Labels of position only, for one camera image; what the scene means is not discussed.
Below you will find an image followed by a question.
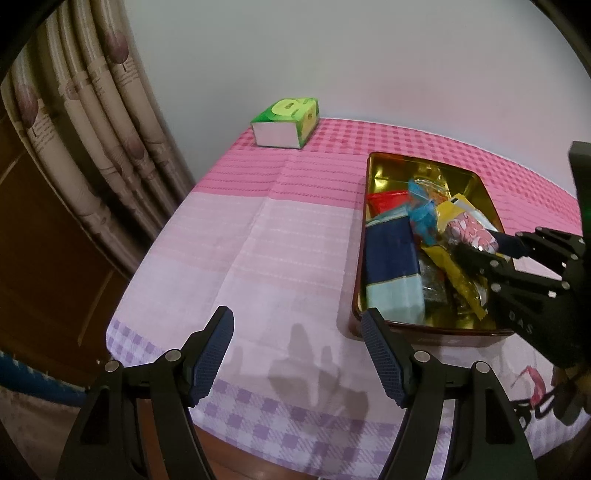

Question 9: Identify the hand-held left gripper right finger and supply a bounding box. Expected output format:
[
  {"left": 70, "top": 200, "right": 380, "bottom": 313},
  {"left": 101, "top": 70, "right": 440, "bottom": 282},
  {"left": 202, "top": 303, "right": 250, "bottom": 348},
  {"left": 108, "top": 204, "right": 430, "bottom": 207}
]
[{"left": 361, "top": 307, "right": 539, "bottom": 480}]

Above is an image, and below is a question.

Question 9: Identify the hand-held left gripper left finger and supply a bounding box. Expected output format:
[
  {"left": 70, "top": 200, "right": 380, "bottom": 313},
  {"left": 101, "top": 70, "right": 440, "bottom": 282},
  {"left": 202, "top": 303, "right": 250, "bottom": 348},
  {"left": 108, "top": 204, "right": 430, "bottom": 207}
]
[{"left": 55, "top": 305, "right": 235, "bottom": 480}]

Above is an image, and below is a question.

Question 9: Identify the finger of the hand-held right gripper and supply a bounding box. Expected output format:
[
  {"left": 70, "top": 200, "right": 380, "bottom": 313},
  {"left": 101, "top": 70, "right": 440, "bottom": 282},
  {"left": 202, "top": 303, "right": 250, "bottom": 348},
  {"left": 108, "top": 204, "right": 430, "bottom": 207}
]
[
  {"left": 493, "top": 228, "right": 591, "bottom": 266},
  {"left": 455, "top": 244, "right": 568, "bottom": 296}
]

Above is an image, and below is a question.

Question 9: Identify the large yellow snack packet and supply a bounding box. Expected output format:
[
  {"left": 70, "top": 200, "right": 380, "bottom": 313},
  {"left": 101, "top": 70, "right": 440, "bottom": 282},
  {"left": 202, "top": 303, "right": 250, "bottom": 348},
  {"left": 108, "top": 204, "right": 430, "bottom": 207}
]
[{"left": 422, "top": 244, "right": 490, "bottom": 319}]

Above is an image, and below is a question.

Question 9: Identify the pink patterned snack packet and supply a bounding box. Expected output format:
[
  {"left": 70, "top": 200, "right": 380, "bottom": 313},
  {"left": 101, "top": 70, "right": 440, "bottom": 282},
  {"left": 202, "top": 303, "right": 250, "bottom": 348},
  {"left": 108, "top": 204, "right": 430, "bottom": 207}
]
[{"left": 448, "top": 217, "right": 499, "bottom": 252}]

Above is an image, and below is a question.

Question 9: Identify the grey snack packet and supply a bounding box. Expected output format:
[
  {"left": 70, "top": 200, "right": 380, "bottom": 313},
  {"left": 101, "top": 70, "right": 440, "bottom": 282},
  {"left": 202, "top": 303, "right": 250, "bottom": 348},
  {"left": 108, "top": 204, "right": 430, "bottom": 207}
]
[{"left": 418, "top": 258, "right": 448, "bottom": 305}]

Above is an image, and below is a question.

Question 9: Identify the small yellow snack packet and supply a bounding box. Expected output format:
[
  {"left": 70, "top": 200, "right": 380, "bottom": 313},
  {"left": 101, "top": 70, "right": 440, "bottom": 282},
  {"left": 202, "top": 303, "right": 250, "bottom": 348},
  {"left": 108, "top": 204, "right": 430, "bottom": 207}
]
[{"left": 436, "top": 194, "right": 502, "bottom": 232}]

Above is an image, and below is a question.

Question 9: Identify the blue candy wrapper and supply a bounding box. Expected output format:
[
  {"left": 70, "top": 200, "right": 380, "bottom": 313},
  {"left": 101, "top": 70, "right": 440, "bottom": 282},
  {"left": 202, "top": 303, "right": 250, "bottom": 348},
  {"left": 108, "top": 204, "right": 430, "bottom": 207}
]
[{"left": 409, "top": 180, "right": 444, "bottom": 245}]

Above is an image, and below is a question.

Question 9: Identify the navy blue snack packet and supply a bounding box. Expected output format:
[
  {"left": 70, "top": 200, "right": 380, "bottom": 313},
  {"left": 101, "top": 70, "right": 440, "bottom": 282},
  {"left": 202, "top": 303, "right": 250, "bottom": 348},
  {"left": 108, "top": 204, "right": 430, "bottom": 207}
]
[{"left": 365, "top": 217, "right": 426, "bottom": 324}]

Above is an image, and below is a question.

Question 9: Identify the clear cookie packet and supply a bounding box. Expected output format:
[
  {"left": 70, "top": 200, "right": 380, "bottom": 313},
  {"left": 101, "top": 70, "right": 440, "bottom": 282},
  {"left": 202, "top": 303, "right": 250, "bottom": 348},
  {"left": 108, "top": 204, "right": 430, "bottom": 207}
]
[{"left": 413, "top": 168, "right": 451, "bottom": 195}]

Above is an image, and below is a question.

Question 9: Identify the red snack packet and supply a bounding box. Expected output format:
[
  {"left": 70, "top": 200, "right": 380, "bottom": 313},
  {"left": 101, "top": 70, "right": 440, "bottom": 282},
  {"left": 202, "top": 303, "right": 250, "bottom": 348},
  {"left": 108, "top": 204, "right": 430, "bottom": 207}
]
[{"left": 369, "top": 191, "right": 411, "bottom": 215}]

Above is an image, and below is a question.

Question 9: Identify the maroon and gold tin box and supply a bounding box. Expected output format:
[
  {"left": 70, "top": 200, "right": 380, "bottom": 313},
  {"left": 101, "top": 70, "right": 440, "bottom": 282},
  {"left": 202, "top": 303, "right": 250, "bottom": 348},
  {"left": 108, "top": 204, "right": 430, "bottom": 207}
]
[{"left": 352, "top": 151, "right": 515, "bottom": 342}]

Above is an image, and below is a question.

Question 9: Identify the pink checked tablecloth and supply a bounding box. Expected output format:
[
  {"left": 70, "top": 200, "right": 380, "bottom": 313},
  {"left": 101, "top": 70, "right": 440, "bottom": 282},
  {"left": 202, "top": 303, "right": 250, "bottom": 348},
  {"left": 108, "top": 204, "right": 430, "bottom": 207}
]
[{"left": 106, "top": 117, "right": 591, "bottom": 480}]

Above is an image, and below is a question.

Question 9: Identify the blue cloth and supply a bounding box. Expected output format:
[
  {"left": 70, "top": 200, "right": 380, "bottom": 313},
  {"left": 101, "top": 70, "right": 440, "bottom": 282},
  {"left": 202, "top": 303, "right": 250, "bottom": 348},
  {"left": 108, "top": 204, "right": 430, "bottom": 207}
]
[{"left": 0, "top": 351, "right": 88, "bottom": 407}]

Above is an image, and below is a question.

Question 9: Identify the brown wooden cabinet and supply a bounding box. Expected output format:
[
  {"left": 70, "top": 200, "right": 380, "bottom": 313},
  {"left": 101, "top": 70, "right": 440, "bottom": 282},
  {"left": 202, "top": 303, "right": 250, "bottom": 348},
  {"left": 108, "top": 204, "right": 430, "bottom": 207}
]
[{"left": 0, "top": 106, "right": 139, "bottom": 388}]

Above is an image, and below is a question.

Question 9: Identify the green tissue box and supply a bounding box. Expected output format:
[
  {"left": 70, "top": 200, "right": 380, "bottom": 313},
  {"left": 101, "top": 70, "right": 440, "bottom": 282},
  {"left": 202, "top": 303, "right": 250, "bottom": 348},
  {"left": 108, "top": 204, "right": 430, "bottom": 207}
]
[{"left": 250, "top": 97, "right": 320, "bottom": 150}]

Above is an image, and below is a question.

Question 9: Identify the beige patterned curtain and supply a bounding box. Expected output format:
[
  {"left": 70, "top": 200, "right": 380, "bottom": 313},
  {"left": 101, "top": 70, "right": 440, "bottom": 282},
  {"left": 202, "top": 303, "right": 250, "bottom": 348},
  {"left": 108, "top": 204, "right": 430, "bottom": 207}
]
[{"left": 0, "top": 0, "right": 199, "bottom": 278}]

